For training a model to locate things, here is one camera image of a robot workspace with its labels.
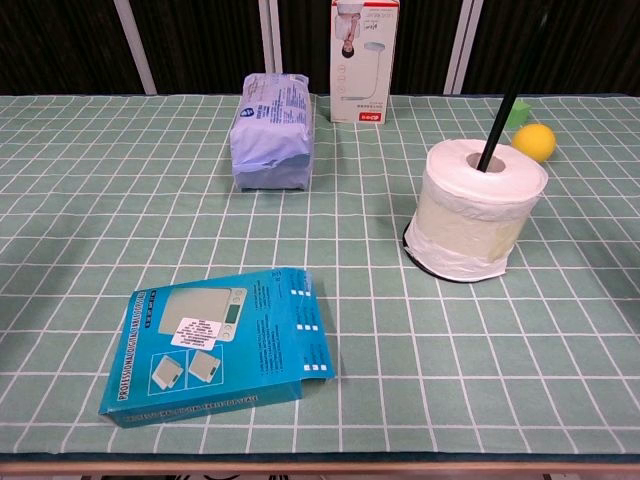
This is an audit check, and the white red carton box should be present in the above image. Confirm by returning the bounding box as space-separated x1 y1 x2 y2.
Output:
329 0 401 125

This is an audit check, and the black paper roll holder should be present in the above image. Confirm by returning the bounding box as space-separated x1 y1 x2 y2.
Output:
402 0 551 285

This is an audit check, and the white partition frame post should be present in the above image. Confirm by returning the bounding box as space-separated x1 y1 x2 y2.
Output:
443 0 486 95
258 0 282 76
112 0 159 95

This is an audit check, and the blue digital scale box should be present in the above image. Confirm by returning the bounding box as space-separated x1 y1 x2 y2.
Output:
97 267 337 430

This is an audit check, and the pale blue tissue pack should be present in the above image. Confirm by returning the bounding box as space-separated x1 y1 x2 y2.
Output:
229 72 315 193

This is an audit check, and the green grid tablecloth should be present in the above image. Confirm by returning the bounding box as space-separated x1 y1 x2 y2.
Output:
0 93 640 456

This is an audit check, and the yellow ball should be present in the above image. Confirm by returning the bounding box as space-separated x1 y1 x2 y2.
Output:
510 123 557 162

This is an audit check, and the green cube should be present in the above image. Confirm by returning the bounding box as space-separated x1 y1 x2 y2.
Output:
508 99 532 129

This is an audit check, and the white toilet paper roll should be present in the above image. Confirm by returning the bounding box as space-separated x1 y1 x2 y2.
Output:
407 138 549 284

